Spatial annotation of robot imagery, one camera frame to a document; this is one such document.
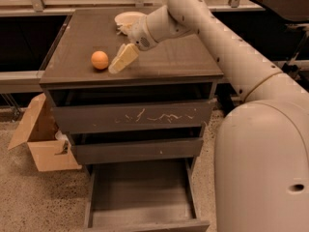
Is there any orange fruit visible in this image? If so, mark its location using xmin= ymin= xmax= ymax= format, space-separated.
xmin=91 ymin=51 xmax=109 ymax=70

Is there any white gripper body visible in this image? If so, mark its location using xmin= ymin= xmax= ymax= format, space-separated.
xmin=128 ymin=15 xmax=157 ymax=51

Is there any white bowl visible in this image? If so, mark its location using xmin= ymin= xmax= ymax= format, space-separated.
xmin=114 ymin=12 xmax=144 ymax=35

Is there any metal window railing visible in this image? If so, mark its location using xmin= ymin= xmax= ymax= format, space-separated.
xmin=0 ymin=0 xmax=309 ymax=17

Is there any top grey drawer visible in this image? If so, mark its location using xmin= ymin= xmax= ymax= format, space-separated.
xmin=50 ymin=82 xmax=213 ymax=134

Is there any open cardboard box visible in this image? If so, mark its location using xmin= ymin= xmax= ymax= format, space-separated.
xmin=8 ymin=94 xmax=82 ymax=172

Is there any middle grey drawer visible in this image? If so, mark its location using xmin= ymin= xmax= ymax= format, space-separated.
xmin=71 ymin=127 xmax=204 ymax=164

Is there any grey drawer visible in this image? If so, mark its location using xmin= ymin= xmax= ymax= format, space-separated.
xmin=50 ymin=82 xmax=213 ymax=134
xmin=84 ymin=159 xmax=210 ymax=232
xmin=71 ymin=127 xmax=204 ymax=164

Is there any bottom grey drawer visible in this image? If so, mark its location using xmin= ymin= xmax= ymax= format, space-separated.
xmin=84 ymin=159 xmax=210 ymax=232

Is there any grey drawer cabinet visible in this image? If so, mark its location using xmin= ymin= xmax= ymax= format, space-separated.
xmin=39 ymin=6 xmax=225 ymax=176

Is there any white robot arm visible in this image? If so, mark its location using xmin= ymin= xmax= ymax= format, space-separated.
xmin=108 ymin=0 xmax=309 ymax=232

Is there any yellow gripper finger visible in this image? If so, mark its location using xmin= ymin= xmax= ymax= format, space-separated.
xmin=108 ymin=43 xmax=139 ymax=73
xmin=115 ymin=43 xmax=126 ymax=58

